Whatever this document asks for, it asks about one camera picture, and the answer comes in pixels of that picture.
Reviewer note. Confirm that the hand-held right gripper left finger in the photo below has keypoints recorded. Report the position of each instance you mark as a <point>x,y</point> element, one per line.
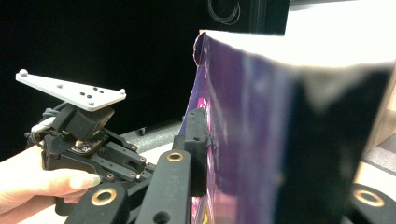
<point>197,140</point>

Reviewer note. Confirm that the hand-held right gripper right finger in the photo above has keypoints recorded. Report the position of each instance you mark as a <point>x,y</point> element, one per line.
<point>299,149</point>

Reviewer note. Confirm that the purple cover magazine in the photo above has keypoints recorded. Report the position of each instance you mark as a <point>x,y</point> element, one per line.
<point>246,124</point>

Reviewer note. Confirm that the dark curtain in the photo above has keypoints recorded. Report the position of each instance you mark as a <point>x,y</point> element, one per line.
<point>93,37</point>

